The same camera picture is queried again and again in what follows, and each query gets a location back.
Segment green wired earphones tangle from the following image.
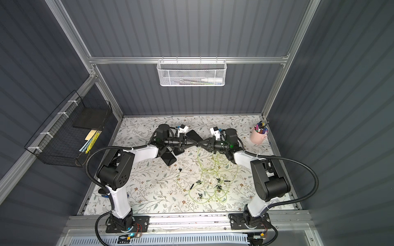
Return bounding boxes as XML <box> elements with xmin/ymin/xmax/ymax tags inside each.
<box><xmin>175</xmin><ymin>148</ymin><xmax>240</xmax><ymax>205</ymax></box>

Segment blue-edged black smartphone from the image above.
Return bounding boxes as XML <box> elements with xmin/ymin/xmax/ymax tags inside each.
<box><xmin>186</xmin><ymin>130</ymin><xmax>203</xmax><ymax>147</ymax></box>

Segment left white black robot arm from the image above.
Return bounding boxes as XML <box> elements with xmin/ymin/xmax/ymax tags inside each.
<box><xmin>96</xmin><ymin>124</ymin><xmax>198</xmax><ymax>220</ymax></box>

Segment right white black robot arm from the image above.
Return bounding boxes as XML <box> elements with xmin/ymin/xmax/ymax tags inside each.
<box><xmin>197</xmin><ymin>128</ymin><xmax>291</xmax><ymax>218</ymax></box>

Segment pink pen cup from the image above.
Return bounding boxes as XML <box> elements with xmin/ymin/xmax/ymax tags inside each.
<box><xmin>250</xmin><ymin>121</ymin><xmax>269</xmax><ymax>145</ymax></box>

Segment white marker in basket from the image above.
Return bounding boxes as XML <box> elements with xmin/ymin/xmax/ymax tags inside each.
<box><xmin>201</xmin><ymin>77</ymin><xmax>223</xmax><ymax>85</ymax></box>

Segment yellow sticky notes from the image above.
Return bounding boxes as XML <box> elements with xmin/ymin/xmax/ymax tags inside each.
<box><xmin>85</xmin><ymin>130</ymin><xmax>97</xmax><ymax>141</ymax></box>

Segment black notebook in basket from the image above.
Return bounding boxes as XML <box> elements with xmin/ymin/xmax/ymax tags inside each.
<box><xmin>72</xmin><ymin>108</ymin><xmax>110</xmax><ymax>131</ymax></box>

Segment white wire mesh basket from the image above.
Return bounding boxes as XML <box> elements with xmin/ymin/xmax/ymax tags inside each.
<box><xmin>157</xmin><ymin>59</ymin><xmax>227</xmax><ymax>87</ymax></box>

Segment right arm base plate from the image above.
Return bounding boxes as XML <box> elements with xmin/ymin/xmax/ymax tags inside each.
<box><xmin>228</xmin><ymin>213</ymin><xmax>272</xmax><ymax>231</ymax></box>

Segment left black corrugated cable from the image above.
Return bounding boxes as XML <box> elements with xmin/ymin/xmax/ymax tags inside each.
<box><xmin>85</xmin><ymin>144</ymin><xmax>148</xmax><ymax>191</ymax></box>

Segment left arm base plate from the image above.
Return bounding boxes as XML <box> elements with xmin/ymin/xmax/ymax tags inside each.
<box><xmin>106</xmin><ymin>214</ymin><xmax>150</xmax><ymax>233</ymax></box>

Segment black wire wall basket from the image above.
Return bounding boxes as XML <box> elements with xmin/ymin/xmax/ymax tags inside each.
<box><xmin>25</xmin><ymin>92</ymin><xmax>112</xmax><ymax>167</ymax></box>

